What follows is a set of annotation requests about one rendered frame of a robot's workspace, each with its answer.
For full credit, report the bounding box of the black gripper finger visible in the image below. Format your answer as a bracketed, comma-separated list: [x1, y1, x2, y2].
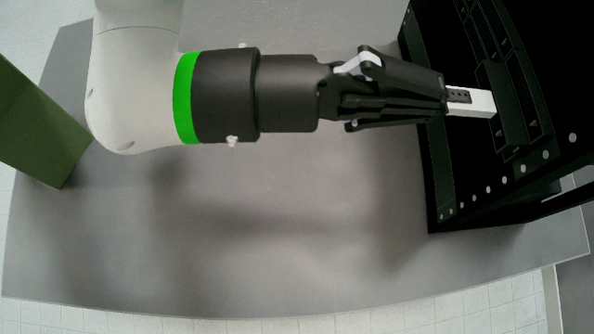
[337, 104, 494, 133]
[333, 45, 497, 115]

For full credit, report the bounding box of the black server rack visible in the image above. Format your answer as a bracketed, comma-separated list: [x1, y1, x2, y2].
[397, 0, 594, 235]

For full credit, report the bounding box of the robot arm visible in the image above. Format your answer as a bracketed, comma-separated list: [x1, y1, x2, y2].
[84, 0, 261, 155]

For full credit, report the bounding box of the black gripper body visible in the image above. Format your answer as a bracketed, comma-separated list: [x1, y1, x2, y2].
[258, 54, 378, 134]

